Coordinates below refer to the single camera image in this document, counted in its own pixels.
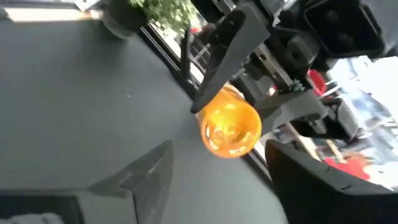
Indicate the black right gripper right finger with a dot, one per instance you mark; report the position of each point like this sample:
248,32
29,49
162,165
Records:
326,202

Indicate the green potted plant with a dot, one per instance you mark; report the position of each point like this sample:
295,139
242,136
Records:
168,12

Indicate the black table mat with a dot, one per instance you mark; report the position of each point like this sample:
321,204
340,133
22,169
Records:
77,109

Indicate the large orange pill bottle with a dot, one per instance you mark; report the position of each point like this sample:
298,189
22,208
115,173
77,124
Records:
230,127

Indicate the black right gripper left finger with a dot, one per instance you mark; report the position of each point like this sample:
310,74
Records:
152,186

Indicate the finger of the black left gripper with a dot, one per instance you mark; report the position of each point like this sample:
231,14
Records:
292,107
236,46

